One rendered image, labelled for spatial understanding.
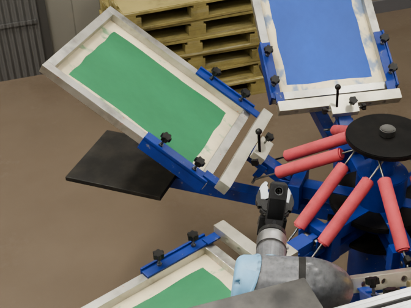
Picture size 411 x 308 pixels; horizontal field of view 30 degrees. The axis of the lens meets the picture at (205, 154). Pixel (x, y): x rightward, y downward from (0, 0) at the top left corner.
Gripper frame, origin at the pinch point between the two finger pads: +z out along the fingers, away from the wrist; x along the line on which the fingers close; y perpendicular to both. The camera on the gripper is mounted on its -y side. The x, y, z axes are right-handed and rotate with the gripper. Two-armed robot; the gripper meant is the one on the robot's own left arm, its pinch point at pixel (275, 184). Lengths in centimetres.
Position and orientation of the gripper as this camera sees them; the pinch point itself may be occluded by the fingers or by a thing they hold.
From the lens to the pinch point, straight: 209.9
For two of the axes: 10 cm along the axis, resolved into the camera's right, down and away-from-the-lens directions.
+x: 9.9, 1.4, -0.3
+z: 1.0, -5.6, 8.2
